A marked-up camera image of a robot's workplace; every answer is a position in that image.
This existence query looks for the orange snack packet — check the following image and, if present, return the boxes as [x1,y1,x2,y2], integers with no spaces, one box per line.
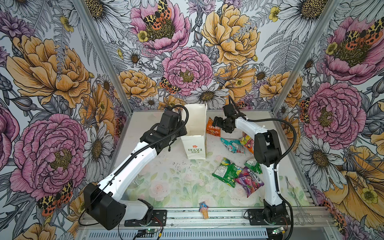
[206,118,221,137]

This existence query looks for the teal snack packet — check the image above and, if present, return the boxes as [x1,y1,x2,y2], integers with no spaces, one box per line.
[221,138,245,154]

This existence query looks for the fruit oval candy packet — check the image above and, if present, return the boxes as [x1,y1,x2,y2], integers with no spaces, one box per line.
[240,133,254,154]

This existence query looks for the white paper bag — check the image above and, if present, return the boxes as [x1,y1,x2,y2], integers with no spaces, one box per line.
[181,104,207,160]

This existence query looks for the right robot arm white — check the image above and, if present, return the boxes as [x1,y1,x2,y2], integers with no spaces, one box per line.
[213,104,288,224]

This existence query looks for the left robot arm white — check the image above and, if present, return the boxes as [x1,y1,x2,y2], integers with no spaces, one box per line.
[83,105,190,230]

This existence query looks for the green candy packet small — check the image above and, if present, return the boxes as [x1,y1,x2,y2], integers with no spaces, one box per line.
[245,159,263,174]

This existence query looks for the green candy packet large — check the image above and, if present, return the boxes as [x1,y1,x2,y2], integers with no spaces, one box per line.
[212,158,243,188]

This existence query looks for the purple berries candy packet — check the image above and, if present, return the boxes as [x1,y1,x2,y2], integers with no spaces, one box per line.
[235,167,264,198]

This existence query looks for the ice cream cone toy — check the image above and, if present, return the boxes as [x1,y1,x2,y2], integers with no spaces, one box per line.
[199,202,209,220]

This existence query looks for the green circuit board left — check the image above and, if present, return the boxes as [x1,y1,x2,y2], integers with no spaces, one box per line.
[138,228,161,235]

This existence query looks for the green circuit board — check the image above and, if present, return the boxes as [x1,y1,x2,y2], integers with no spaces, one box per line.
[272,227,286,235]
[138,228,161,235]

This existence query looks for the green circuit board right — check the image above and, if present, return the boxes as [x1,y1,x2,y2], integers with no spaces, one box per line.
[272,227,286,235]

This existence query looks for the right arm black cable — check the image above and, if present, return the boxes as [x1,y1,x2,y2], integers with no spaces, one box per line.
[227,95,298,240]

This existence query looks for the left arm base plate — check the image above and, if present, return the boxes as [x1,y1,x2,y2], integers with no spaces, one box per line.
[124,210,168,227]

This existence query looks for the front aluminium rail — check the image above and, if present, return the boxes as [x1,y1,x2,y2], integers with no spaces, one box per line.
[81,206,338,231]

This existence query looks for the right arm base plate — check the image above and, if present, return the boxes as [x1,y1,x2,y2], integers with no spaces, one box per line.
[243,209,291,226]

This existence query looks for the metal wire hooks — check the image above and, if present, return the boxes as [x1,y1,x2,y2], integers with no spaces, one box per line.
[285,177,316,226]

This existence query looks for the aluminium corner post right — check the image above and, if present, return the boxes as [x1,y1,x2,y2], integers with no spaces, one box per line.
[272,1,340,114]

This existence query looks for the aluminium corner post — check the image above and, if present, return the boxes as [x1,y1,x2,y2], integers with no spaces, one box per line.
[272,1,340,114]
[74,1,133,117]

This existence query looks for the aluminium corner post left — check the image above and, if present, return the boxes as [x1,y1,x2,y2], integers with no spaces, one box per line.
[74,1,133,117]

